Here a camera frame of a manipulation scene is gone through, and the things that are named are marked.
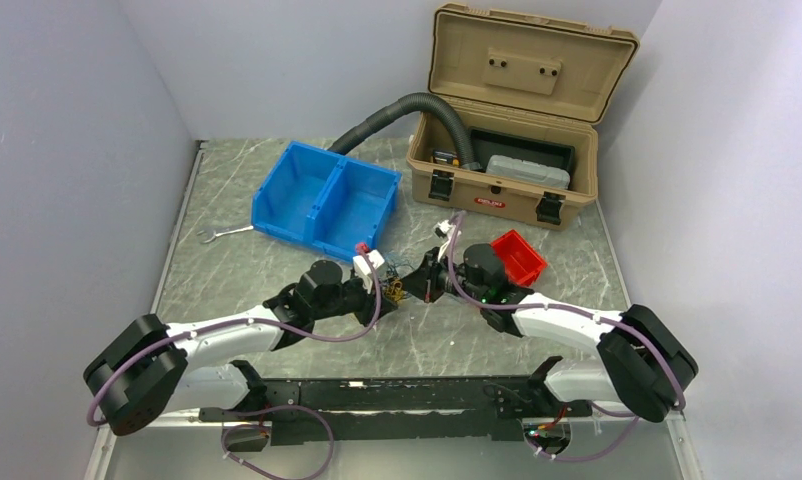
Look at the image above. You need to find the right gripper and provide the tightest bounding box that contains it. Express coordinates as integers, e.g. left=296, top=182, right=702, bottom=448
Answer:
left=396, top=247, right=487, bottom=304

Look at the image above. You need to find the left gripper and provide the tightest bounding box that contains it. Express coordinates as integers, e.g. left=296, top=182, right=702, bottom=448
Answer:
left=312, top=271, right=398, bottom=327

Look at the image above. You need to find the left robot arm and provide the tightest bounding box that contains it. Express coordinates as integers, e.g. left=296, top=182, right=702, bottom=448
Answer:
left=83, top=250, right=397, bottom=436

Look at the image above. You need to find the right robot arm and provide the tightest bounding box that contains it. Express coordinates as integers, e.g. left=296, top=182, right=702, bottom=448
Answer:
left=402, top=243, right=699, bottom=423

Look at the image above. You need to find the red storage bin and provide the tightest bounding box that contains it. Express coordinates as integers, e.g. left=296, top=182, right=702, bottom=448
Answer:
left=490, top=229, right=548, bottom=287

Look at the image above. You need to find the blue double storage bin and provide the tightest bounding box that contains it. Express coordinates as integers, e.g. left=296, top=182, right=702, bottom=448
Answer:
left=250, top=141, right=402, bottom=262

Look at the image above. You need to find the yellow black device in case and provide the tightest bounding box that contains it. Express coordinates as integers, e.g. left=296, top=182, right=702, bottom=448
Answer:
left=431, top=150, right=460, bottom=166

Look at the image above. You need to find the grey plastic organiser box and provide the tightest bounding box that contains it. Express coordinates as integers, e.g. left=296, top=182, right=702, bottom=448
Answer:
left=486, top=155, right=571, bottom=189

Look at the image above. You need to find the silver wrench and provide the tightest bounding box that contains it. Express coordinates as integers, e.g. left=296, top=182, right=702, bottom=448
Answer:
left=196, top=224, right=254, bottom=244

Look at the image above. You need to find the black tray in case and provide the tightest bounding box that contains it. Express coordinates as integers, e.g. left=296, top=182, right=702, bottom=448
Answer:
left=469, top=127, right=576, bottom=174

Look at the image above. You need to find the tan tool case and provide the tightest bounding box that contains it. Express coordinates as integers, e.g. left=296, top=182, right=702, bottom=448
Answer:
left=407, top=3, right=640, bottom=230

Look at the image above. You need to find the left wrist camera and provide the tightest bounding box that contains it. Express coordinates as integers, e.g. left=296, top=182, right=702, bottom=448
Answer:
left=353, top=242, right=387, bottom=291

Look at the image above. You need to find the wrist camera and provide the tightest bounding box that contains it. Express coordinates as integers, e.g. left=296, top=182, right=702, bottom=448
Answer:
left=434, top=212, right=464, bottom=261
left=353, top=242, right=387, bottom=291

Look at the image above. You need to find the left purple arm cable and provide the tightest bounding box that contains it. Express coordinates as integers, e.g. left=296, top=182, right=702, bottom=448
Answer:
left=86, top=251, right=384, bottom=480

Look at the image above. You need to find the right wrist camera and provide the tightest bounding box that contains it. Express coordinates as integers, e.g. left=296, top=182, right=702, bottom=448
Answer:
left=434, top=212, right=464, bottom=261

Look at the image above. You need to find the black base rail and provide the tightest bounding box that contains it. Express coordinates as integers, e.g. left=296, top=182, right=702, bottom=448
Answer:
left=199, top=376, right=592, bottom=446

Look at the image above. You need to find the grey corrugated hose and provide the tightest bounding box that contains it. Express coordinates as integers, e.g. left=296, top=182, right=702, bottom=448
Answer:
left=327, top=91, right=479, bottom=172

